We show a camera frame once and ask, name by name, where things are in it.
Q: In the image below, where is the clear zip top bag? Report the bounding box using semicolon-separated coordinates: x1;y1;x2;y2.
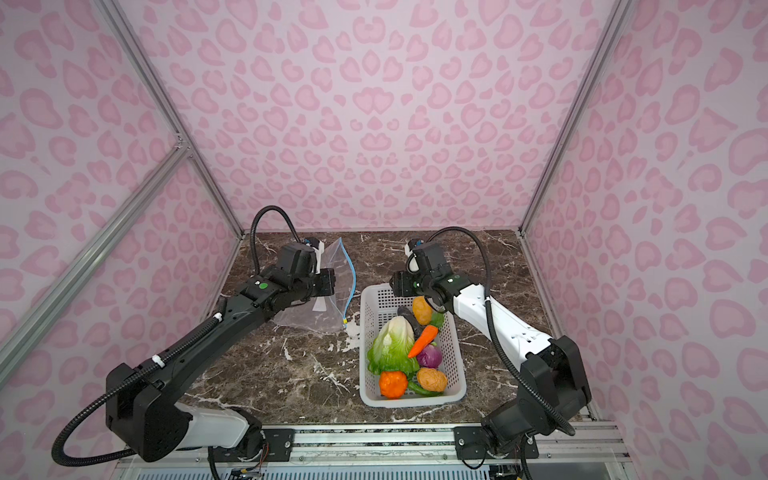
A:
273;237;357;335

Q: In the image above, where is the yellow toy potato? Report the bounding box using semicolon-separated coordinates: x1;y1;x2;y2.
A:
412;296;433;326

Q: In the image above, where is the orange toy carrot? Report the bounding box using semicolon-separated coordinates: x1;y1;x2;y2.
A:
408;325;439;358

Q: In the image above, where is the green white toy cabbage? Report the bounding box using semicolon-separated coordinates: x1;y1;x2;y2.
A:
366;316;420;377

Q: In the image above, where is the purple toy onion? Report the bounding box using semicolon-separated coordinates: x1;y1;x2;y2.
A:
417;344;443;369

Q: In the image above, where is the orange toy tomato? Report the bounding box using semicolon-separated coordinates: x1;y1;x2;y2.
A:
379;371;409;400

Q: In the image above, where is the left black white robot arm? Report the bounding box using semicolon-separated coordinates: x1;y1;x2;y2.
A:
105;237;335;462

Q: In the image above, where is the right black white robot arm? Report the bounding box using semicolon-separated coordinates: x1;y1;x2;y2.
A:
390;240;592;456

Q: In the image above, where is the white plastic basket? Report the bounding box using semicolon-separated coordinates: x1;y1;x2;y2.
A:
359;283;466;408

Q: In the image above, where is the dark purple toy eggplant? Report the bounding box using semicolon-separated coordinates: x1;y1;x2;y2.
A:
397;306;423;339

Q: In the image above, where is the brown toy potato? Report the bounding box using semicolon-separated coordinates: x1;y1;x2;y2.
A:
417;368;448;393

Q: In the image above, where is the green toy pepper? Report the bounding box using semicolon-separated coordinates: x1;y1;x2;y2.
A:
408;381;443;397

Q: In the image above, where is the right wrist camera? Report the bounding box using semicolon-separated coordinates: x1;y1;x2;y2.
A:
405;239;425;273

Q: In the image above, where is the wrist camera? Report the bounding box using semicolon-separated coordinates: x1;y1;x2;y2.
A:
405;239;425;273
303;237;325;274

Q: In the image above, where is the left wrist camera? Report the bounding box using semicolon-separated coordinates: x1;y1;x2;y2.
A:
303;237;325;274

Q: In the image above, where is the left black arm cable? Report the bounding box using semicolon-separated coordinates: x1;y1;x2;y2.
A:
249;205;304;277

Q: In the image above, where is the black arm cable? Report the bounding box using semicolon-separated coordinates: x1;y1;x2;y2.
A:
249;205;304;277
425;226;577;437

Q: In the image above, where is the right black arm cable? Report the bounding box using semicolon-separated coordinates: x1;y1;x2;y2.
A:
425;226;577;437

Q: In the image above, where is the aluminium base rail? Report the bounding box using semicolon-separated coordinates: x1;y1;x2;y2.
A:
110;421;637;480

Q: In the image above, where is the aluminium frame strut left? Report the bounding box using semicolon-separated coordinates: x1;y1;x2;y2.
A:
1;141;188;385

